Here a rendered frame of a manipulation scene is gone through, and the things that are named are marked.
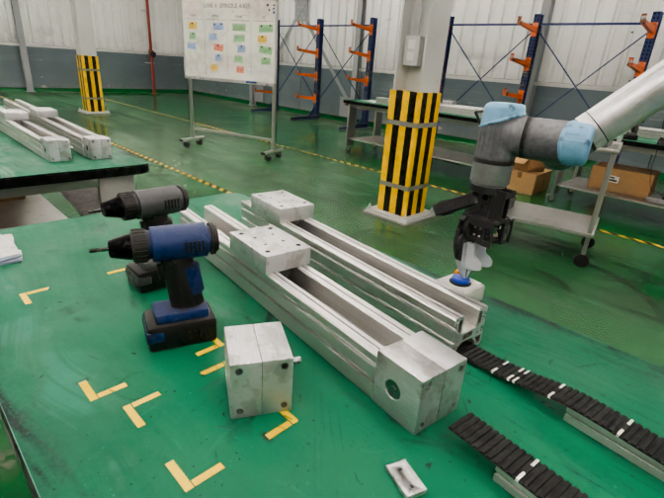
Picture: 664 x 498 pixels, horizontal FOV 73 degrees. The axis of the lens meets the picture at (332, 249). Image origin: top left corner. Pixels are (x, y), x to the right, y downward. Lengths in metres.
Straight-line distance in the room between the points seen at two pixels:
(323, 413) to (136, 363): 0.33
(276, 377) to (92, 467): 0.25
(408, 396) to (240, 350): 0.25
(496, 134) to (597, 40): 7.68
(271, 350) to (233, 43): 6.01
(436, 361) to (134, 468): 0.43
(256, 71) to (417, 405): 5.87
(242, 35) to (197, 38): 0.75
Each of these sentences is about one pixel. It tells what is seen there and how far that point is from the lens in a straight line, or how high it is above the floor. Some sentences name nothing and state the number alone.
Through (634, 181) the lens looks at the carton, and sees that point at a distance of 5.53.
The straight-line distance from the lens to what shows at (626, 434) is 0.80.
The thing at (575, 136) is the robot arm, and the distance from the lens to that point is 0.88.
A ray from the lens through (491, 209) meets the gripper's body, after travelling 0.93.
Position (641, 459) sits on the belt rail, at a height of 0.79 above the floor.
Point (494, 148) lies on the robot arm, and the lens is 0.90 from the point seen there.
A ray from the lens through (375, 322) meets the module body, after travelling 0.79.
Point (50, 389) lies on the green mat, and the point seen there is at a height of 0.78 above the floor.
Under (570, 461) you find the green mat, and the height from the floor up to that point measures 0.78.
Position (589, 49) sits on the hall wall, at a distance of 8.60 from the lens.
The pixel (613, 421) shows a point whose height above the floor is 0.81.
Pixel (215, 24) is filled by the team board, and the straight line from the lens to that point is 6.71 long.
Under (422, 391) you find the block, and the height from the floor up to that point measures 0.86.
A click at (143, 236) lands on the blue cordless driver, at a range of 0.78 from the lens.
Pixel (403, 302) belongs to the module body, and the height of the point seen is 0.84.
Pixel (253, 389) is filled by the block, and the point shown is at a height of 0.83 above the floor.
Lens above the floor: 1.26
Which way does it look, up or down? 22 degrees down
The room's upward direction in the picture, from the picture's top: 4 degrees clockwise
